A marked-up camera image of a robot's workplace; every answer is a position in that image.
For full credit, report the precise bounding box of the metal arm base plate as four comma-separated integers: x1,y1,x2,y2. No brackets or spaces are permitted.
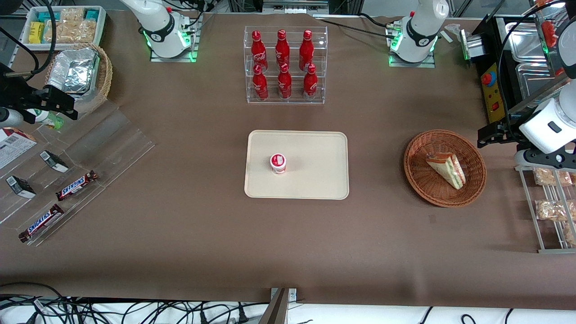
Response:
150,13,199,63
387,20,437,69

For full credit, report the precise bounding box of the red skewered food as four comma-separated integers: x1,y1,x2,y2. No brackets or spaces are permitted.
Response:
541,20,558,49

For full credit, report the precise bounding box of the clear acrylic bottle rack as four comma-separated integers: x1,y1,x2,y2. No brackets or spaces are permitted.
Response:
243,26,328,105

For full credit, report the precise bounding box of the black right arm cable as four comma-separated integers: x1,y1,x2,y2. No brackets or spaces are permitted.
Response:
0,0,58,82

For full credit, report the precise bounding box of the light tan wicker basket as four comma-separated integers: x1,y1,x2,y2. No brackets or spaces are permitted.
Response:
44,43,113,115

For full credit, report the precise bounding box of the silver foil container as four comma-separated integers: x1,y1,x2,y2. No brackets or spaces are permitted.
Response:
47,48,100,94

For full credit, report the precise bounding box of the steel warmer pan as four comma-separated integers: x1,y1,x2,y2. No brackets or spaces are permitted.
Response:
504,22,547,63
515,63,563,97

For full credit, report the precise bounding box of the triangular sandwich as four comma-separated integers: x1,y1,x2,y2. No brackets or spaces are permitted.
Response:
425,152,466,190

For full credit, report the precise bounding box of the red white printed carton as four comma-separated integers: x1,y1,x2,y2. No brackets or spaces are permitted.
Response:
0,127,38,170

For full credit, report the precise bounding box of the brown snickers bar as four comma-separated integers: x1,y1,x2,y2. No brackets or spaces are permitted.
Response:
55,170,99,202
18,204,65,243

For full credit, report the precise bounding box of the aluminium profile with bracket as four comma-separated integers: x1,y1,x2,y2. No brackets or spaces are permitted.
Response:
260,287,298,324

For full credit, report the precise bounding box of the white plastic snack bin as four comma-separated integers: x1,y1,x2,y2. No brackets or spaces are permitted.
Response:
20,6,107,50

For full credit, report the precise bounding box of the red cola bottle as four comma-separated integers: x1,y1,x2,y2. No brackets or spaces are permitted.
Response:
252,64,269,101
303,64,318,101
299,30,315,72
275,29,291,68
251,30,269,73
277,63,293,100

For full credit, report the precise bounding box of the brown table cover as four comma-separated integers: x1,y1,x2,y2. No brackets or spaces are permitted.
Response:
0,10,576,311

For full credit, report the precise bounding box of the red white yogurt cup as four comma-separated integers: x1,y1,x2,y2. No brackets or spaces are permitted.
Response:
270,153,287,175

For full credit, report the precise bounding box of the beige plastic tray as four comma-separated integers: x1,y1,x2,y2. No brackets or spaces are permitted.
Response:
244,130,350,200

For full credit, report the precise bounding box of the clear bag of crackers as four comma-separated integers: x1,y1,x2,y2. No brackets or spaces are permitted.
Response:
44,8,97,44

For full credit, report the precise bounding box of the black food warmer cabinet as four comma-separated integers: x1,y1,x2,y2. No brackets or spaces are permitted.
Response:
470,13,576,135

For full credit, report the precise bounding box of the black cable on table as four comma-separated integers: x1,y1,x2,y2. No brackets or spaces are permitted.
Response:
314,13,393,39

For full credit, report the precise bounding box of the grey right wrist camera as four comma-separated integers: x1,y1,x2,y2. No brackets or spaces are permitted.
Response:
0,107,24,128

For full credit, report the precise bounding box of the green white small bottle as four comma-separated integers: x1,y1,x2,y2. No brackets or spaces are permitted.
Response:
27,108,64,130

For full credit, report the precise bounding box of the crumpled clear plastic wrap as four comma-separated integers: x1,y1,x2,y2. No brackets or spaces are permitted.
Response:
442,23,464,44

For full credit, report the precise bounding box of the small black white box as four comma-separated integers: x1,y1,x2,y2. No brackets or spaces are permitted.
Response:
40,150,69,173
5,175,36,199

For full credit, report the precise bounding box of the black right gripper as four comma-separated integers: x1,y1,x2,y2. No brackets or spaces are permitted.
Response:
0,63,78,123

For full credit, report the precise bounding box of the grey wire display rack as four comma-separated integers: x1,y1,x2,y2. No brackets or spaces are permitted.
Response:
515,164,576,254

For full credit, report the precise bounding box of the clear acrylic stepped display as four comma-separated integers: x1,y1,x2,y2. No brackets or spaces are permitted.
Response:
0,101,156,247

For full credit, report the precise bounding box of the aluminium frame rail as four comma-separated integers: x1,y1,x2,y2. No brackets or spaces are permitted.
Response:
227,0,363,15

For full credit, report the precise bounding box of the silver metal block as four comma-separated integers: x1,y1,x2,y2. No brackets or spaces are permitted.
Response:
459,29,486,61

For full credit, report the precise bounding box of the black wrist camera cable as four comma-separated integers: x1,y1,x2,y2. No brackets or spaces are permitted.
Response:
496,1,568,132

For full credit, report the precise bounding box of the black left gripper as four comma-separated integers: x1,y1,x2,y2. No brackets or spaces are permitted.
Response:
477,121,522,149

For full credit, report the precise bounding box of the brown round wicker basket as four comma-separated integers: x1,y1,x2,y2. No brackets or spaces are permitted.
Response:
403,129,487,208

